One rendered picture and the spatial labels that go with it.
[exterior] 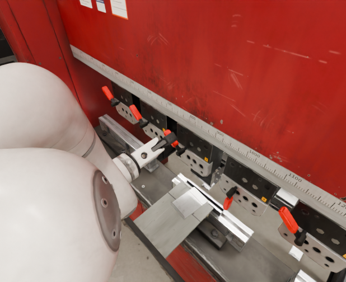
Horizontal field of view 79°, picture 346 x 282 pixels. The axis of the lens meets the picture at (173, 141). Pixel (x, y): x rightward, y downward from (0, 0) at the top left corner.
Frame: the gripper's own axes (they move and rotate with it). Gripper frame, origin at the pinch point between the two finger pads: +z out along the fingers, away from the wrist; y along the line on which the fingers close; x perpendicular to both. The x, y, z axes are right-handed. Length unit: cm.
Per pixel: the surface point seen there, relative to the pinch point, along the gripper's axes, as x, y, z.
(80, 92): -52, 56, 1
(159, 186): 15.9, 39.6, 2.6
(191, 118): -1.4, -11.5, 3.8
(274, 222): 108, 80, 87
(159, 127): -6.1, 7.4, 3.7
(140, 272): 67, 111, -20
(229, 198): 24.7, -9.8, 0.3
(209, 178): 20.0, 3.9, 6.9
